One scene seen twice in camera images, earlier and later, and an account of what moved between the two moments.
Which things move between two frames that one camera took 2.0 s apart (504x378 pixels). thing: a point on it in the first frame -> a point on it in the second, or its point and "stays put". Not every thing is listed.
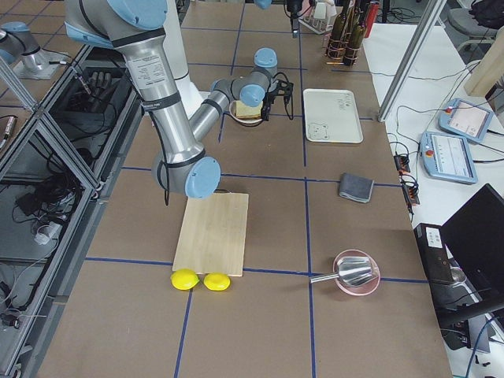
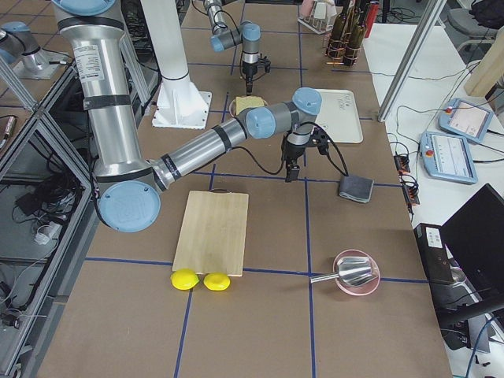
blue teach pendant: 465,118 stays put
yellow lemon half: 184,279 stays put
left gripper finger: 295,27 -> 249,86
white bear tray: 331,116 stays put
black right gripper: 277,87 -> 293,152
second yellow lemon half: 216,281 stays put
